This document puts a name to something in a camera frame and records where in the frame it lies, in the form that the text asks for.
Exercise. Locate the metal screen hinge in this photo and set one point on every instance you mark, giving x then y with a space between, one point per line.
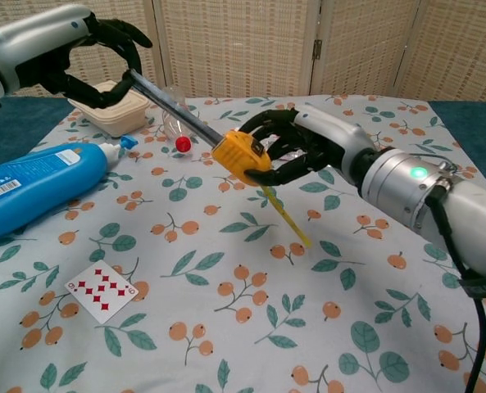
317 49

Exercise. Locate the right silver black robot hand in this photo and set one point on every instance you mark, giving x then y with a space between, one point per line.
332 135

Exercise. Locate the blue pump detergent bottle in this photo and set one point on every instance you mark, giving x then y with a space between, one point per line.
42 184

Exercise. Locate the beige lidded food container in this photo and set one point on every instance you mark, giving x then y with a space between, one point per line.
119 118

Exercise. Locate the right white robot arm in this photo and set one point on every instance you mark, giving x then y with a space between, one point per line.
410 184

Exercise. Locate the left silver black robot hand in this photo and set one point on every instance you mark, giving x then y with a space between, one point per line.
29 45

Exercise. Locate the yellow tape measure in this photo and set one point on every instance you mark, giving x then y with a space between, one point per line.
238 153

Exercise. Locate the nine of diamonds card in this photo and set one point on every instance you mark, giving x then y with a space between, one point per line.
101 290

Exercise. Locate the clear bottle red cap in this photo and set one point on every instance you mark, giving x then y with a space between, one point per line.
183 144

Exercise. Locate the floral print tablecloth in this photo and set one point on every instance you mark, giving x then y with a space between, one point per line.
234 266

